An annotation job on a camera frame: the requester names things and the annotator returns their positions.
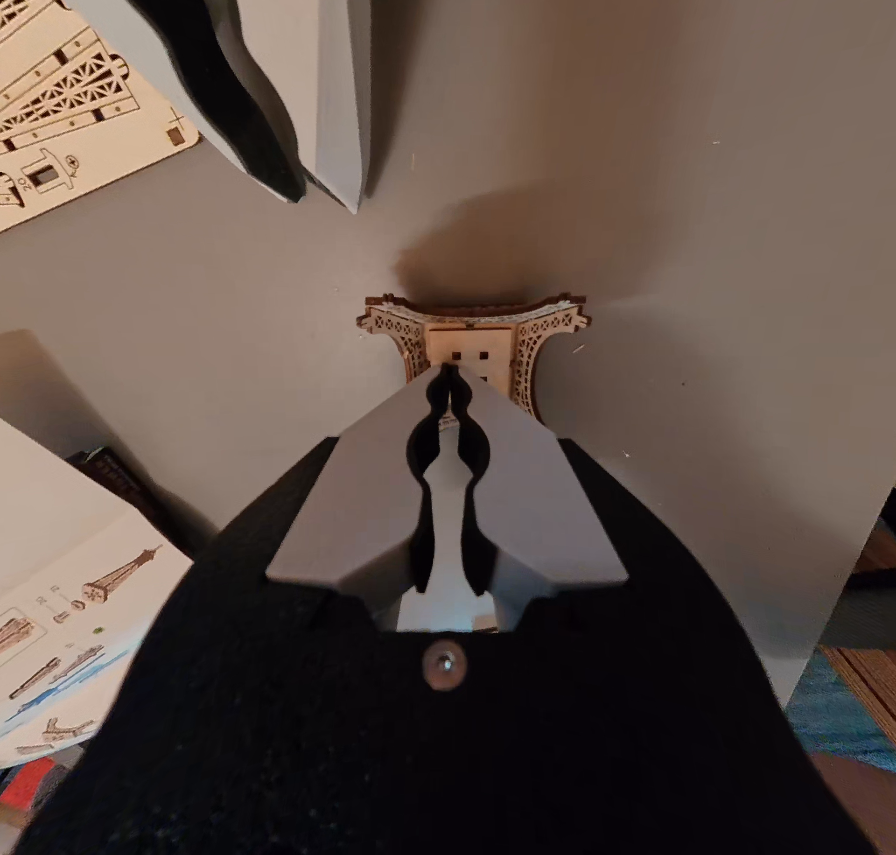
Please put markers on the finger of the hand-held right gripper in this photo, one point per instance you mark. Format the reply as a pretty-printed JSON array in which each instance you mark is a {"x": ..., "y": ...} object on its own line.
[
  {"x": 94, "y": 1},
  {"x": 294, "y": 43}
]

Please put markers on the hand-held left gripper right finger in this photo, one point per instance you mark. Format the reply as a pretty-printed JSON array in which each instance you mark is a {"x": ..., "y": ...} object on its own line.
[{"x": 539, "y": 505}]

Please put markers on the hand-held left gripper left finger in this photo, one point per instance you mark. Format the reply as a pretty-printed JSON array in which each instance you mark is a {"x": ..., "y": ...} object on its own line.
[{"x": 364, "y": 505}]

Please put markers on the wooden puzzle parts sheet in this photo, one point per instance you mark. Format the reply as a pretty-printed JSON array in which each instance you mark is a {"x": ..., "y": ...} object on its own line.
[{"x": 133, "y": 151}]

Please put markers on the wooden tower base model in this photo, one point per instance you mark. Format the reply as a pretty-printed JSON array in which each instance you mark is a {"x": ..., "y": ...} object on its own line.
[{"x": 469, "y": 344}]

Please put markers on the grey desk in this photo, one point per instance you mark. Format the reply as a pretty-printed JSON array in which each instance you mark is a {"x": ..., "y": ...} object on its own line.
[{"x": 630, "y": 204}]

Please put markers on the dark box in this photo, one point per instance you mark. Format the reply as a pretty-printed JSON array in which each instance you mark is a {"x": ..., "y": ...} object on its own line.
[{"x": 119, "y": 480}]

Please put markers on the paper instruction sheet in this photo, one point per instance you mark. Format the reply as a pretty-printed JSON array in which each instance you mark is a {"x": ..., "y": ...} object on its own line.
[{"x": 70, "y": 533}]

